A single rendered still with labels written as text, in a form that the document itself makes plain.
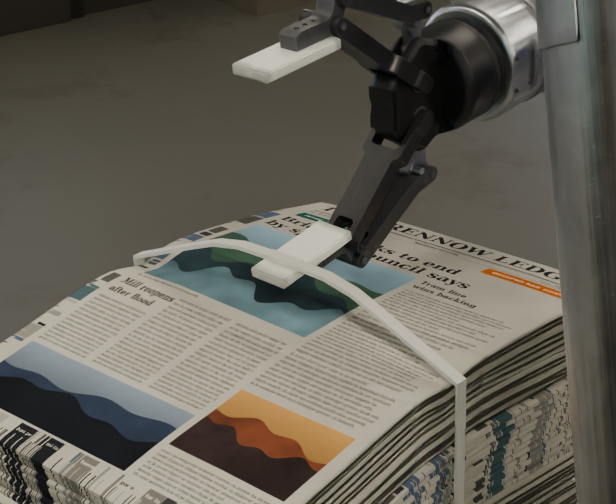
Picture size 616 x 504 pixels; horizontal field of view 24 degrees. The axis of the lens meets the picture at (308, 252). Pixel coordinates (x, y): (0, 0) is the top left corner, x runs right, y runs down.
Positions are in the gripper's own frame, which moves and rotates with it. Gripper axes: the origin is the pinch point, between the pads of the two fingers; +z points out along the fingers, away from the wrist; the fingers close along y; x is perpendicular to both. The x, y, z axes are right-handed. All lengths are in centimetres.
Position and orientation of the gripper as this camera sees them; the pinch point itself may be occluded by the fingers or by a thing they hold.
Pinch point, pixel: (270, 168)
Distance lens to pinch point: 92.9
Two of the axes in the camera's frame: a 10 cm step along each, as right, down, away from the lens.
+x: -7.4, -2.8, 6.1
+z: -6.7, 4.0, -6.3
